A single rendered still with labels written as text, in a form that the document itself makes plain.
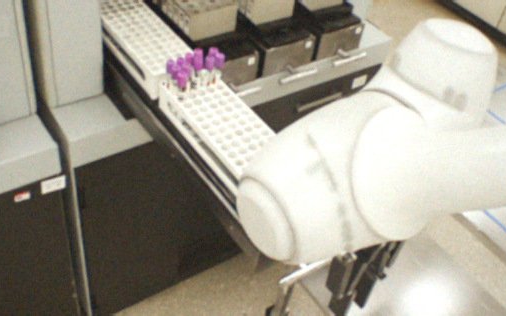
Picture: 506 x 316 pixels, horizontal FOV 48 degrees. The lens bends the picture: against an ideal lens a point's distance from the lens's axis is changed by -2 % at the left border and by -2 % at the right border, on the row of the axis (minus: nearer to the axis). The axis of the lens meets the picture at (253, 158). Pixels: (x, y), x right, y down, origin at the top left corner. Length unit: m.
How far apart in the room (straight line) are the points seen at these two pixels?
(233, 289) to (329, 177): 1.35
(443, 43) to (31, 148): 0.75
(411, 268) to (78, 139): 0.92
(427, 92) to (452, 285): 1.10
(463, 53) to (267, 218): 0.23
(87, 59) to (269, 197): 0.73
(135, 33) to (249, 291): 0.92
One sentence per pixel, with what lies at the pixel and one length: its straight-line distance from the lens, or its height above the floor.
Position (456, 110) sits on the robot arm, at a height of 1.16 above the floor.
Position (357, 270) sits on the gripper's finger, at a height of 0.88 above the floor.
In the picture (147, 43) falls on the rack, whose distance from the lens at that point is 1.09.
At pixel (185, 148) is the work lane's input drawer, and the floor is 0.80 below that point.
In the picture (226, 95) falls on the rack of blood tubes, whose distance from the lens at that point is 0.99.
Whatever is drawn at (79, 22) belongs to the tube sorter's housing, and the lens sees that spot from 1.06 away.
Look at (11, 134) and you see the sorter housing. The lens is 1.10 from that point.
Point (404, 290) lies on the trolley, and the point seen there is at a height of 0.28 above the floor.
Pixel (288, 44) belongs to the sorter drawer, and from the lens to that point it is 1.24.
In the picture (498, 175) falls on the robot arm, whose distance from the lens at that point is 0.39.
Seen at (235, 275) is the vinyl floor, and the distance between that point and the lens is 1.78.
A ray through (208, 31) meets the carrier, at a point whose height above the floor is 0.83.
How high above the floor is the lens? 1.45
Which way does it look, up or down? 43 degrees down
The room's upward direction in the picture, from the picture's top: 10 degrees clockwise
